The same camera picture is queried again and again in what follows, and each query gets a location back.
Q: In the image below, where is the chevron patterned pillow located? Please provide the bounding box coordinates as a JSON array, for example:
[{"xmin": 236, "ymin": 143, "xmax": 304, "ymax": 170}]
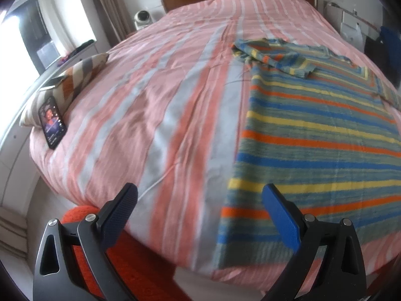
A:
[{"xmin": 19, "ymin": 53, "xmax": 110, "ymax": 128}]

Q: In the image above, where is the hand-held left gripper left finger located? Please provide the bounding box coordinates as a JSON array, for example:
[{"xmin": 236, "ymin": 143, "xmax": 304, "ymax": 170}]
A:
[{"xmin": 33, "ymin": 182, "xmax": 138, "ymax": 301}]

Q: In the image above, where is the beige curtain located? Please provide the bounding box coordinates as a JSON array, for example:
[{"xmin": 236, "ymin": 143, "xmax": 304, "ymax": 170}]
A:
[{"xmin": 85, "ymin": 0, "xmax": 135, "ymax": 45}]

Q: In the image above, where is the blue garment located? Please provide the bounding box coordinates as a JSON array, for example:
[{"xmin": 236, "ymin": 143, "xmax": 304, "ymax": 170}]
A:
[{"xmin": 377, "ymin": 26, "xmax": 401, "ymax": 90}]

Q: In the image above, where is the multicolour striped knit sweater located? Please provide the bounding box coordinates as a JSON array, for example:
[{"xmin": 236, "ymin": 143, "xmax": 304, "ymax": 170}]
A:
[{"xmin": 213, "ymin": 38, "xmax": 401, "ymax": 270}]

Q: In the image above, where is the window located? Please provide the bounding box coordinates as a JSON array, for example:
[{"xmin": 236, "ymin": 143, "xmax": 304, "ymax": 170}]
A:
[{"xmin": 0, "ymin": 0, "xmax": 63, "ymax": 79}]

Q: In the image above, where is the orange knitted cloth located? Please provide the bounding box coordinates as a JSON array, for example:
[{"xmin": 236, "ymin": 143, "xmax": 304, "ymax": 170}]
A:
[{"xmin": 61, "ymin": 205, "xmax": 192, "ymax": 301}]

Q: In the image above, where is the pink striped bedspread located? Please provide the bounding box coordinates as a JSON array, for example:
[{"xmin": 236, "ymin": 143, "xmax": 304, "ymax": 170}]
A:
[{"xmin": 29, "ymin": 0, "xmax": 401, "ymax": 284}]

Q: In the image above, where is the black garment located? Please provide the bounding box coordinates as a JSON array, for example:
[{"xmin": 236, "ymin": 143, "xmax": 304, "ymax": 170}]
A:
[{"xmin": 364, "ymin": 35, "xmax": 387, "ymax": 65}]

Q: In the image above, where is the black smartphone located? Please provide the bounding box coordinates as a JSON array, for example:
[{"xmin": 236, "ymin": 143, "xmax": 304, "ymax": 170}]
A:
[{"xmin": 38, "ymin": 96, "xmax": 68, "ymax": 150}]

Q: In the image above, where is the white round device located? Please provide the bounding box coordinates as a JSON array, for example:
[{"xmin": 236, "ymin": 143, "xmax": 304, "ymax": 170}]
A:
[{"xmin": 134, "ymin": 10, "xmax": 154, "ymax": 30}]

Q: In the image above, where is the white phone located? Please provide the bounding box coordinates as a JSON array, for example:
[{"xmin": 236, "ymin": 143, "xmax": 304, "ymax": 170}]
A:
[{"xmin": 39, "ymin": 75, "xmax": 65, "ymax": 90}]

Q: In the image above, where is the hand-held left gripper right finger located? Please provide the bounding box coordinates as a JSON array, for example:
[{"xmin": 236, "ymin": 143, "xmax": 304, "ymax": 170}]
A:
[{"xmin": 261, "ymin": 183, "xmax": 367, "ymax": 301}]

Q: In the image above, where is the dark cloth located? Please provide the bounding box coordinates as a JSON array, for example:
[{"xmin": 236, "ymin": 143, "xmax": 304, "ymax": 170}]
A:
[{"xmin": 67, "ymin": 39, "xmax": 95, "ymax": 56}]

